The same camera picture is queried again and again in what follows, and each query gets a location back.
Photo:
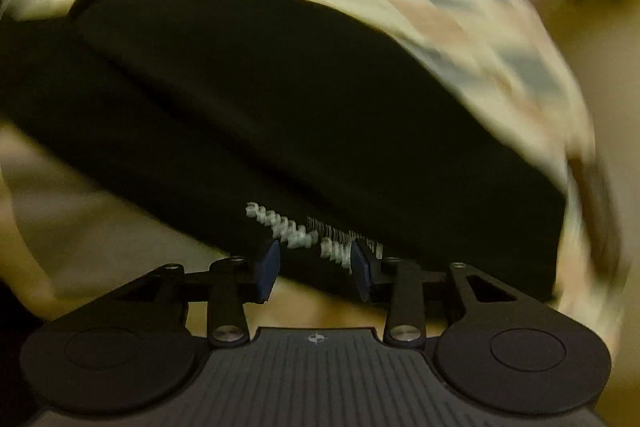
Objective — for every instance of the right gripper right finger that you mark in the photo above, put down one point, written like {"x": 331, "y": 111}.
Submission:
{"x": 392, "y": 279}

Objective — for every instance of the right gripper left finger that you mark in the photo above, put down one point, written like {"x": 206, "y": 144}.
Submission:
{"x": 248, "y": 276}

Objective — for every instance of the black garment with zipper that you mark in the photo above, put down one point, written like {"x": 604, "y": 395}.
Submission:
{"x": 190, "y": 109}

